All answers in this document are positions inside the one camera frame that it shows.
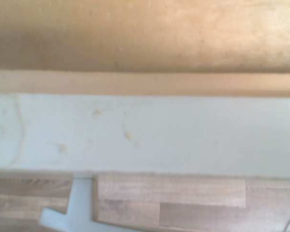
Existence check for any white drawer with wooden inside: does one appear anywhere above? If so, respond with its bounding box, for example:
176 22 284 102
0 0 290 180

